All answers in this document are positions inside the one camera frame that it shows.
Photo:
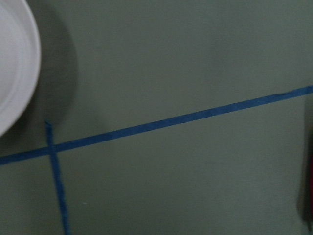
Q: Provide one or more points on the red chili pepper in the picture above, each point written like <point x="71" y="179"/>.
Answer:
<point x="310" y="187"/>

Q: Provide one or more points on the pink plate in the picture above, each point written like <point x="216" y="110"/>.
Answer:
<point x="20" y="60"/>

